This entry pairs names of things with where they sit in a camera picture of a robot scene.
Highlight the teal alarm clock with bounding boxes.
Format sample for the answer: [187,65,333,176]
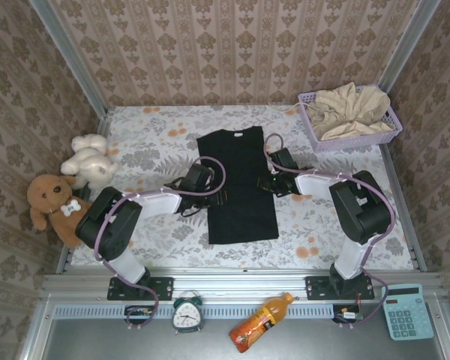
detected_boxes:
[171,290,205,335]

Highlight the white plush toy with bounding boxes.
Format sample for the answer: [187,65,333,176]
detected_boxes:
[59,133,120,191]

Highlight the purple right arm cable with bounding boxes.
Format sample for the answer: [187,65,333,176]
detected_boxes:
[263,133,397,331]

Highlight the brown plush dog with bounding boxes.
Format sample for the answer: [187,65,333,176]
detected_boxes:
[25,172,95,248]

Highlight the purple plastic basket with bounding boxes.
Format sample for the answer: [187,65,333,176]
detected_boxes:
[298,84,404,154]

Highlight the light blue calculator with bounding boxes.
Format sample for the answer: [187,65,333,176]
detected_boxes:
[381,283,435,341]

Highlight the aluminium mounting rail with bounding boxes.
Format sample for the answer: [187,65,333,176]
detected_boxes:
[40,271,442,301]

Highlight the floral tablecloth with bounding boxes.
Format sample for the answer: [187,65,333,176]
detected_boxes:
[70,104,416,270]

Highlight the black t-shirt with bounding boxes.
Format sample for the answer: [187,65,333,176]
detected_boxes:
[196,126,279,245]

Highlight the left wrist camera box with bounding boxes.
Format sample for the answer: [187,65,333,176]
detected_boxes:
[187,163,215,188]

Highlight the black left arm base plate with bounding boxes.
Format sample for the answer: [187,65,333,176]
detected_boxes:
[106,276,174,302]

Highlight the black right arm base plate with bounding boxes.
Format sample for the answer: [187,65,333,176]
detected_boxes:
[304,275,376,301]

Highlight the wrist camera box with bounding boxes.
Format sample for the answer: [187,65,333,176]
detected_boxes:
[268,148,298,173]
[187,163,215,188]

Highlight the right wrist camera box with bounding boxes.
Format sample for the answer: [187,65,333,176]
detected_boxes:
[268,148,298,173]

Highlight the aluminium frame post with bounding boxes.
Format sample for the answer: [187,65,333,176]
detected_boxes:
[378,0,442,95]
[29,0,110,117]

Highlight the small connector board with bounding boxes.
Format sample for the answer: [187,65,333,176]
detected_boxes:
[331,303,365,326]
[124,305,155,326]

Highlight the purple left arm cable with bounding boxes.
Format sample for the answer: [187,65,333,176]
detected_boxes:
[93,156,227,331]

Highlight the orange juice bottle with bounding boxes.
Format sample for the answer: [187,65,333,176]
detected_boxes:
[228,292,296,354]

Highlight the beige cloth garment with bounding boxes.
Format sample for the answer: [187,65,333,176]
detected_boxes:
[284,82,397,142]

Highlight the grey slotted cable duct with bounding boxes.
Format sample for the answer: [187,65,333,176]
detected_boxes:
[54,304,335,320]

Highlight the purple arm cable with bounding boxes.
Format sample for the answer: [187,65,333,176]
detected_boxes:
[93,156,227,331]
[263,133,397,331]

